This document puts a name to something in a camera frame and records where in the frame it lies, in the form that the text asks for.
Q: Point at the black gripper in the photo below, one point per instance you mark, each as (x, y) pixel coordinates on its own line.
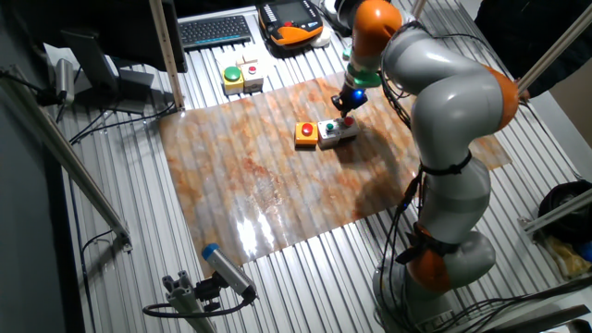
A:
(355, 97)

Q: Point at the grey box with green button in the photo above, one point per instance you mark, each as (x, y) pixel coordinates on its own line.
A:
(329, 134)

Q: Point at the orange box with red button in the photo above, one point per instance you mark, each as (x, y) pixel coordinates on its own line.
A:
(306, 134)

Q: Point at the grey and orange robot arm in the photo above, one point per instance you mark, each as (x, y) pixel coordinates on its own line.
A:
(444, 120)

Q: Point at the white round object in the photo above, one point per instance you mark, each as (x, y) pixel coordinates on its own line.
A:
(321, 39)

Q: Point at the black spool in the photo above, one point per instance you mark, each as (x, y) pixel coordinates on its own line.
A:
(330, 11)

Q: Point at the orange and black teach pendant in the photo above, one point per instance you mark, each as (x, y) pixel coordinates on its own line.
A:
(289, 23)

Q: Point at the marble pattern mat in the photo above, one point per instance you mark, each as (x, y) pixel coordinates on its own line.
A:
(277, 185)

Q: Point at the yellow box with green button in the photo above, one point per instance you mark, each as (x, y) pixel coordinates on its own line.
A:
(232, 81)

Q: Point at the black keyboard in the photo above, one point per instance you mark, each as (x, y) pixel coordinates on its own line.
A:
(215, 31)

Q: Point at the person in dark clothes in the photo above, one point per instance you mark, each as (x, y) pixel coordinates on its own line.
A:
(522, 41)

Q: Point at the slanted aluminium bar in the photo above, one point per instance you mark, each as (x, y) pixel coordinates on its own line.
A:
(555, 51)

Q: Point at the short aluminium profile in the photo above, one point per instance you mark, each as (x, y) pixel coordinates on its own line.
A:
(555, 215)

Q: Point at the black bag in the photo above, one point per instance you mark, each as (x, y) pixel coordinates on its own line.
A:
(566, 208)

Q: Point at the black monitor stand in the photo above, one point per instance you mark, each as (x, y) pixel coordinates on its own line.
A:
(97, 69)

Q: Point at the black monitor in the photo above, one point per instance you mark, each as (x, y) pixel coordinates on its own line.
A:
(92, 28)

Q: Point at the yellow plastic bag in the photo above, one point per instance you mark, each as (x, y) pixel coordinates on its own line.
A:
(564, 256)

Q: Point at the long diagonal aluminium beam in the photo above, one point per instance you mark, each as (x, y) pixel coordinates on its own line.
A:
(60, 148)

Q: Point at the thin silver post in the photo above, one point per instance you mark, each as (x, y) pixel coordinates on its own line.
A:
(417, 7)

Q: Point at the beige upright post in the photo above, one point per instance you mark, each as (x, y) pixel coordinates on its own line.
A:
(167, 55)

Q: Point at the silver camera with blue cap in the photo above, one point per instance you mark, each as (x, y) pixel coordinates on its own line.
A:
(229, 270)

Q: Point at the aluminium camera mount profile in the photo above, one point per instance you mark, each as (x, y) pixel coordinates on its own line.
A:
(185, 300)

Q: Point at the silver cylinder camera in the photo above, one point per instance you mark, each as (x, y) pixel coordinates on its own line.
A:
(65, 78)

